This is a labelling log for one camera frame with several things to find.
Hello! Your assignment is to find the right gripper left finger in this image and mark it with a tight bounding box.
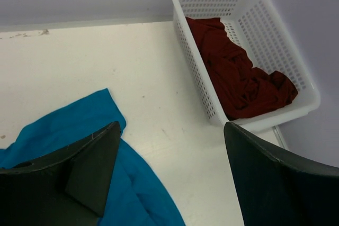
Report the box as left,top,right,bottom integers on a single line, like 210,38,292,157
1,122,120,225

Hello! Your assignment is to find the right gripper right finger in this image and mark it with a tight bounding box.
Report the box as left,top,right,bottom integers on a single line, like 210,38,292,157
224,122,338,225

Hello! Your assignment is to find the blue t shirt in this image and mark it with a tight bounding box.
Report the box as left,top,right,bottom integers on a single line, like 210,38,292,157
1,89,185,225

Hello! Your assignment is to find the dark red t shirt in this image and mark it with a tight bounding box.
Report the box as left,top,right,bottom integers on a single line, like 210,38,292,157
186,17,298,120

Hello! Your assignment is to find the white plastic basket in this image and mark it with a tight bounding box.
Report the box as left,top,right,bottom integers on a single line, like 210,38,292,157
172,0,321,131

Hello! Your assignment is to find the aluminium mounting rail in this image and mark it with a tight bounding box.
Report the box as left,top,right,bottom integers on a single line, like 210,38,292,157
272,125,289,151

